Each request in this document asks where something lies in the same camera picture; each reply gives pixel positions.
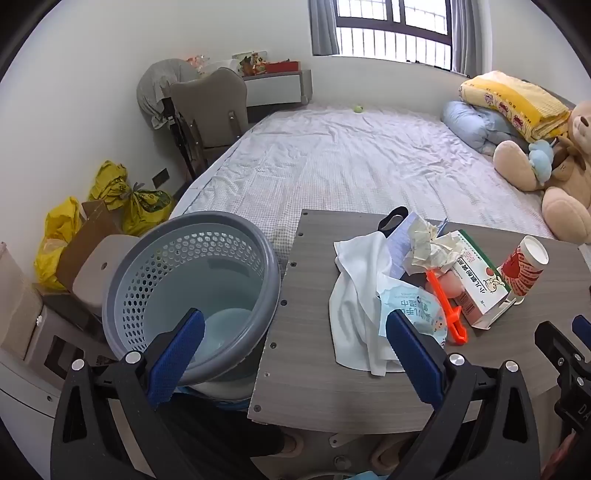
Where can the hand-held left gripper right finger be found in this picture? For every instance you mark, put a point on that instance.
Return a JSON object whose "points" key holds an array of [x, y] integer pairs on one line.
{"points": [[411, 350]]}

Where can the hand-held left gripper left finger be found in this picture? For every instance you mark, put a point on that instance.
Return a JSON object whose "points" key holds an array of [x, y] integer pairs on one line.
{"points": [[178, 355]]}

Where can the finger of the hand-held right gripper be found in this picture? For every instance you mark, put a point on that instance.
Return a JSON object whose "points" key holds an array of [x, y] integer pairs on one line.
{"points": [[582, 332], [561, 355]]}

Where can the light blue wet wipes packet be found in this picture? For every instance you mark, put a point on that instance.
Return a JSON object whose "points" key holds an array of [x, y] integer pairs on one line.
{"points": [[418, 302]]}

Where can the white cloth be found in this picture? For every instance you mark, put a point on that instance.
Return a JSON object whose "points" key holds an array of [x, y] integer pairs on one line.
{"points": [[355, 295]]}

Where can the red white paper cup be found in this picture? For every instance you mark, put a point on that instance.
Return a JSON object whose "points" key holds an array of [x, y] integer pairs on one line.
{"points": [[519, 272]]}

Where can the grey perforated plastic basket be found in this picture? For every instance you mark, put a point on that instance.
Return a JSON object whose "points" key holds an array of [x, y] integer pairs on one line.
{"points": [[138, 277]]}

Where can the white green medicine box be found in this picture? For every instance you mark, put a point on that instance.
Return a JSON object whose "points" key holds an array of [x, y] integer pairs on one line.
{"points": [[480, 281]]}

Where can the white paper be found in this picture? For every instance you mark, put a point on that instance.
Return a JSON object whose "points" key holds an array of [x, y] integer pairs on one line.
{"points": [[429, 254]]}

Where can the printed paper leaflet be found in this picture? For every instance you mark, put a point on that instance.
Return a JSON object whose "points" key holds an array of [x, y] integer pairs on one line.
{"points": [[399, 244]]}

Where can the blue white medicine sachet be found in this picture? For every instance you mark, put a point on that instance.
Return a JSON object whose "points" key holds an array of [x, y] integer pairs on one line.
{"points": [[442, 225]]}

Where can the white blue-rimmed bucket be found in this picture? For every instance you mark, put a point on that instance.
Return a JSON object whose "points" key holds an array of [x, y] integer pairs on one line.
{"points": [[221, 392]]}

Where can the orange plastic clip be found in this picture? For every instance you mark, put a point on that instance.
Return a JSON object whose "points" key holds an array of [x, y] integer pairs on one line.
{"points": [[445, 304]]}

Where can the pink pig toy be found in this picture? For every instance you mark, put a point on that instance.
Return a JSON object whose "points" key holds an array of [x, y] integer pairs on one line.
{"points": [[450, 284]]}

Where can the grey plastic stool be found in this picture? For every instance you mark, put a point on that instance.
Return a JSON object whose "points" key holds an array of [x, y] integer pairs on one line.
{"points": [[106, 263]]}

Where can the grey white cabinet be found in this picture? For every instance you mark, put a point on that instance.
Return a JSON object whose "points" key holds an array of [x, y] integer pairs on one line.
{"points": [[60, 332]]}

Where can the beige teddy bear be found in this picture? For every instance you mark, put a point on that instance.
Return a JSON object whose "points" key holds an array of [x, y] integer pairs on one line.
{"points": [[568, 203]]}

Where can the light blue cloth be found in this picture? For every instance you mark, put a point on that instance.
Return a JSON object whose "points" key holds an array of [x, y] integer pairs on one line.
{"points": [[374, 476]]}

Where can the yellow green printed bag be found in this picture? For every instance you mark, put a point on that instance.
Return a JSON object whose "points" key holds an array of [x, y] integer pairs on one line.
{"points": [[147, 210]]}

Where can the brown cardboard box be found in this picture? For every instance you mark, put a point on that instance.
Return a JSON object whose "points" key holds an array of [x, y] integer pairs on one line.
{"points": [[87, 235]]}

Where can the beige storage box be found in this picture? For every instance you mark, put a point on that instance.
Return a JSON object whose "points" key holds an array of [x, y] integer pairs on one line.
{"points": [[18, 300]]}

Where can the large yellow plastic bag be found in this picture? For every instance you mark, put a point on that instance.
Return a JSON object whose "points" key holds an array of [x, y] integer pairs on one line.
{"points": [[57, 230]]}

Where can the light blue plush toy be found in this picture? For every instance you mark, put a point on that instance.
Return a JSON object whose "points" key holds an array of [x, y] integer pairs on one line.
{"points": [[540, 159]]}

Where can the bed with checked sheet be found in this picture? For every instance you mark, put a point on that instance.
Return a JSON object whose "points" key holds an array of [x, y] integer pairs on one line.
{"points": [[346, 157]]}

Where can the light blue pillow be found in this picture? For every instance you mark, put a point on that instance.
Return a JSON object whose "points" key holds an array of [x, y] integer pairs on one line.
{"points": [[471, 122]]}

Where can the yellow folded blanket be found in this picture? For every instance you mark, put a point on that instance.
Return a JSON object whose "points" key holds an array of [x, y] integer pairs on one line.
{"points": [[512, 97]]}

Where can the grey upholstered chair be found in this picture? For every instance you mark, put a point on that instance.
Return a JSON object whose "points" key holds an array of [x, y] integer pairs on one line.
{"points": [[207, 106]]}

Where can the grey garment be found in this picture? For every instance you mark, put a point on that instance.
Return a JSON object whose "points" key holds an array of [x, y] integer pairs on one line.
{"points": [[152, 87]]}

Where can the white plastic bag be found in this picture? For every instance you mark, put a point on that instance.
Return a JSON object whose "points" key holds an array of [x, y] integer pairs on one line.
{"points": [[212, 68]]}

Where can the box of toy figurines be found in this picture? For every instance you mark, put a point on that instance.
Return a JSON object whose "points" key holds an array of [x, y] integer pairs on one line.
{"points": [[251, 63]]}

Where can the red box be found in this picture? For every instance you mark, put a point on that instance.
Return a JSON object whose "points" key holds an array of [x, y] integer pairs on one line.
{"points": [[282, 67]]}

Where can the grey curtain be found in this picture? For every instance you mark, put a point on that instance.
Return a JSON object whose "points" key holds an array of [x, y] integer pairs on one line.
{"points": [[468, 37], [323, 25]]}

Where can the barred window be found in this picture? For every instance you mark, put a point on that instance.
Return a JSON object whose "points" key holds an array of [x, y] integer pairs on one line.
{"points": [[392, 32]]}

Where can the dark wall socket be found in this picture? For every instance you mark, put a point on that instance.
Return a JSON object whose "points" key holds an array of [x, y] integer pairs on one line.
{"points": [[161, 178]]}

